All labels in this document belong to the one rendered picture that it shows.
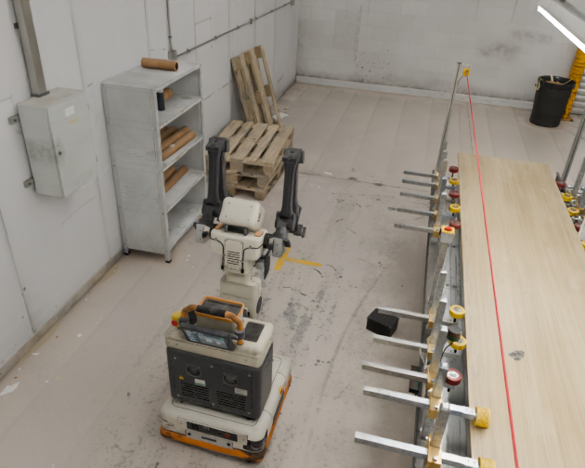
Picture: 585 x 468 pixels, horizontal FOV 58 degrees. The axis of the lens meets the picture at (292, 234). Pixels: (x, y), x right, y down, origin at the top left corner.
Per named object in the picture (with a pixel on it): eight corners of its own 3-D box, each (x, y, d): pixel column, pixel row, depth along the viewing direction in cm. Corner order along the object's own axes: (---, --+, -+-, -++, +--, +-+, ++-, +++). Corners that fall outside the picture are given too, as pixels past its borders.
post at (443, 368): (420, 443, 237) (439, 366, 212) (420, 436, 240) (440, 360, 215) (427, 445, 236) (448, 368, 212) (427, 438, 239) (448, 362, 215)
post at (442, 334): (422, 402, 258) (440, 329, 234) (422, 397, 261) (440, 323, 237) (428, 404, 258) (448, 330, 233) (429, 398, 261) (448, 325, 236)
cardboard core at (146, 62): (140, 58, 432) (174, 62, 426) (145, 56, 439) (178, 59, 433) (141, 68, 436) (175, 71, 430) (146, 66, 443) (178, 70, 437)
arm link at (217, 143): (202, 139, 279) (220, 141, 277) (212, 135, 291) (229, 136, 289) (201, 217, 296) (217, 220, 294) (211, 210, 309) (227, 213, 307)
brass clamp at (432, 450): (423, 469, 197) (426, 461, 195) (424, 439, 209) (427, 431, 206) (440, 473, 196) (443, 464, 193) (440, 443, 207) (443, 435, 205)
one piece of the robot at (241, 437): (246, 447, 287) (246, 436, 282) (177, 427, 295) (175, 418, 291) (248, 443, 289) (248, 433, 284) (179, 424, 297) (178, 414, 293)
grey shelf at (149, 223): (123, 254, 474) (99, 83, 394) (168, 210, 549) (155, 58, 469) (169, 263, 465) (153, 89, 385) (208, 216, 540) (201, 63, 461)
